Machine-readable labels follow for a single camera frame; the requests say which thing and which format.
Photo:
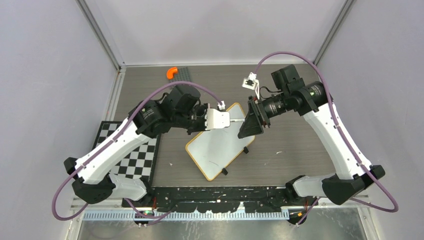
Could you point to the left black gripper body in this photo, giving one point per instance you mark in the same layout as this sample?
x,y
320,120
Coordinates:
x,y
194,120

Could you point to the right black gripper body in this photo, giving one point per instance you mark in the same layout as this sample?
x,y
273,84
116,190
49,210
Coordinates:
x,y
275,105

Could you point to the whiteboard marker pen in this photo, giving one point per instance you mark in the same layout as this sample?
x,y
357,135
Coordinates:
x,y
237,120

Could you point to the yellow framed whiteboard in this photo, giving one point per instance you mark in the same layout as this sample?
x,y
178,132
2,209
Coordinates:
x,y
212,151

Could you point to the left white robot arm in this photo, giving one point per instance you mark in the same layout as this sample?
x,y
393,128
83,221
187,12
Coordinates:
x,y
93,180

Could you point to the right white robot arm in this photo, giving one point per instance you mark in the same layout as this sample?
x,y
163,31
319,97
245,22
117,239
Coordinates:
x,y
350,177

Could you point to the grey studded baseplate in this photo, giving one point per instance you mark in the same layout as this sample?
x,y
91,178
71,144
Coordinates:
x,y
182,75

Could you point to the orange curved plastic piece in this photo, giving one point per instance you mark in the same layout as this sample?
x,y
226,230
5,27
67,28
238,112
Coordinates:
x,y
171,72

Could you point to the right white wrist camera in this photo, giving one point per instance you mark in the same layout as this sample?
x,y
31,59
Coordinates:
x,y
250,82

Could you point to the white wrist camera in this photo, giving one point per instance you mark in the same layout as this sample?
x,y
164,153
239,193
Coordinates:
x,y
216,118
250,82

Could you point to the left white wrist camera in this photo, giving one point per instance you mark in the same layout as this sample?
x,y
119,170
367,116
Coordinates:
x,y
216,118

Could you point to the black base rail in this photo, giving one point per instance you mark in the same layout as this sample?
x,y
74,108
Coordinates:
x,y
255,199

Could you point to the white slotted cable duct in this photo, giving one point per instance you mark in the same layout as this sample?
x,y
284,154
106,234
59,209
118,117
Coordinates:
x,y
127,215

